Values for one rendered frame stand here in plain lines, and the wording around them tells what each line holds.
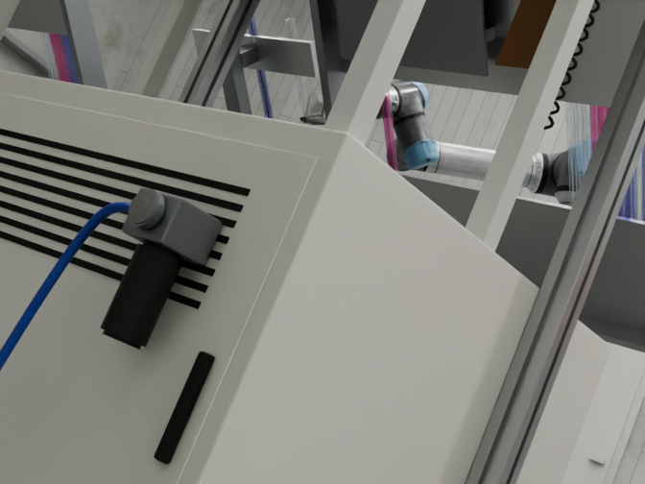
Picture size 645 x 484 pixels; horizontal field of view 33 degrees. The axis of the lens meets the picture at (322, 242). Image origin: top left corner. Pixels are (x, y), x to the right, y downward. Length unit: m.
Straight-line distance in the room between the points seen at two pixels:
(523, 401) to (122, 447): 0.48
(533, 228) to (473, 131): 8.99
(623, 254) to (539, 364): 0.54
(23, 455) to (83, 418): 0.08
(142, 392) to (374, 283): 0.24
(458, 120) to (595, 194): 9.62
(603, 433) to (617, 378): 0.49
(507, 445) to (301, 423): 0.32
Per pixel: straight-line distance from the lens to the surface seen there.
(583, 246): 1.28
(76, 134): 1.21
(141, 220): 0.96
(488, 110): 10.87
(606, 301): 1.82
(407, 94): 2.38
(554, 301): 1.28
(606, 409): 9.75
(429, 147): 2.38
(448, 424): 1.20
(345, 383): 1.03
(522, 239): 1.86
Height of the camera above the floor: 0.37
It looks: 9 degrees up
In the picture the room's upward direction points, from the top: 23 degrees clockwise
